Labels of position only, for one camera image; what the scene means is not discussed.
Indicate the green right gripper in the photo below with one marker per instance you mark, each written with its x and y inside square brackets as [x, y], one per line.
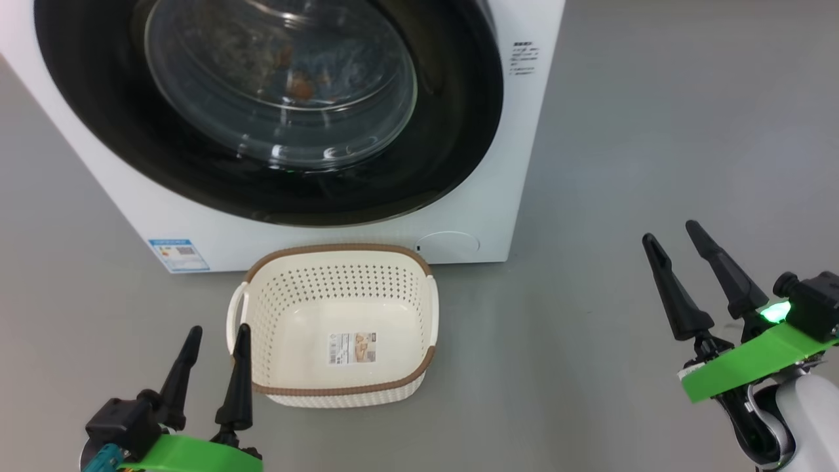
[741, 367]

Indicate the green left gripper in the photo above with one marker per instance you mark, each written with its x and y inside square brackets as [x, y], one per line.
[190, 455]

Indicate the blue cartoon print garment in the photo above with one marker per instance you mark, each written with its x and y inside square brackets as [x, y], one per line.
[301, 86]

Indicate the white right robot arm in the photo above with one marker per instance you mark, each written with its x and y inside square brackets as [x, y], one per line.
[816, 426]

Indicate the white front-load washing machine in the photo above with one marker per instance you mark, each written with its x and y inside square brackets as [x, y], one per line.
[511, 164]

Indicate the blue energy label sticker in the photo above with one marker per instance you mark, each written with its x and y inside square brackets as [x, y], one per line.
[178, 255]

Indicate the paper basket product sticker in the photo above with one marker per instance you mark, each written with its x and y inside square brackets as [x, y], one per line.
[352, 347]

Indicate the cream basket with brown rim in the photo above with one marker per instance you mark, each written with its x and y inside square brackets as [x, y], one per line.
[341, 282]

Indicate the round white filter cover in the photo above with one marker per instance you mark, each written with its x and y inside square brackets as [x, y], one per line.
[449, 244]

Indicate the black printed text label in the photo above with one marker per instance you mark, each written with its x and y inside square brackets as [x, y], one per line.
[526, 58]

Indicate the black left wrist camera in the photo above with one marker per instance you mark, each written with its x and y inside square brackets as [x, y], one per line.
[121, 423]

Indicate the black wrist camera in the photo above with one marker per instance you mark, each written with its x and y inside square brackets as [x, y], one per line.
[816, 305]
[121, 423]

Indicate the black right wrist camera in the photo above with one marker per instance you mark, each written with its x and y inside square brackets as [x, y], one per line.
[816, 305]

